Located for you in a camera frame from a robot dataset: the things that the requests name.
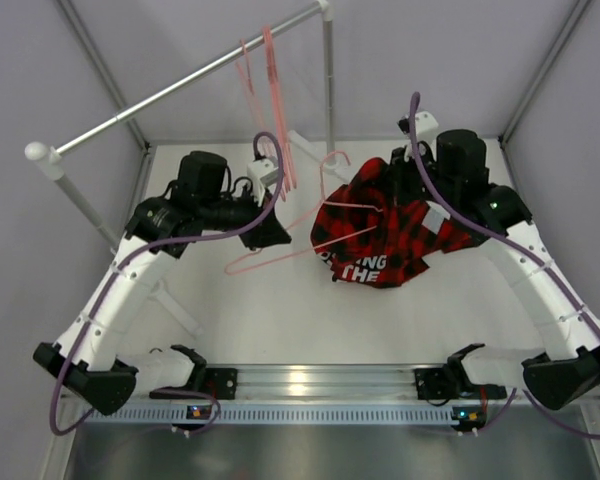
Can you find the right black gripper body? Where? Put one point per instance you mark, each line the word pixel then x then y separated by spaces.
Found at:
pixel 402 163

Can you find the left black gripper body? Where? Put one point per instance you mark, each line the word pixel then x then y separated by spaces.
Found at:
pixel 259 226

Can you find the red black plaid shirt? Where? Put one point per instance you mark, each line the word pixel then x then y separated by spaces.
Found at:
pixel 365 238

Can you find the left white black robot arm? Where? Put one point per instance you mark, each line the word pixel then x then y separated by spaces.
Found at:
pixel 86 356

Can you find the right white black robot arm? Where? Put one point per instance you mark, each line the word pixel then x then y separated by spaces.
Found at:
pixel 452 172

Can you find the silver clothes rack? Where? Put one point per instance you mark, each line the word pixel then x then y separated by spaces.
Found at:
pixel 48 158

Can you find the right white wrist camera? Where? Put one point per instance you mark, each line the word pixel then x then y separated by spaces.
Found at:
pixel 426 129

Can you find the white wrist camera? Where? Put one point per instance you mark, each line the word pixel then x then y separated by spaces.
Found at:
pixel 426 129
pixel 263 174

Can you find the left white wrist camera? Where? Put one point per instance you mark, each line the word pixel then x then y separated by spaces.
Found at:
pixel 263 174

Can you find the aluminium mounting rail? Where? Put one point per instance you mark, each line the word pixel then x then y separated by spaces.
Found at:
pixel 331 382

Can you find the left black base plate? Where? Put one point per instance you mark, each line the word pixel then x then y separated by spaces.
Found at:
pixel 221 383

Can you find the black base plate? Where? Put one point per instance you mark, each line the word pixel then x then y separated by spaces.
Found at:
pixel 437 385
pixel 221 383

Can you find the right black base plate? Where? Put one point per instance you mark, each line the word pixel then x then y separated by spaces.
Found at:
pixel 437 385

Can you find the perforated cable duct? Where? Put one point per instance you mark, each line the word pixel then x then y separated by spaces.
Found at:
pixel 230 413

